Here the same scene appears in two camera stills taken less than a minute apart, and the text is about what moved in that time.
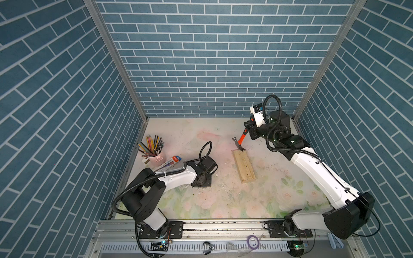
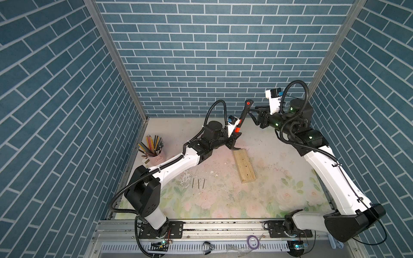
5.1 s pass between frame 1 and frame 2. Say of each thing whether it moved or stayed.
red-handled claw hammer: moved
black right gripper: moved
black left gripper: moved
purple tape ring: stayed
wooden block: stayed
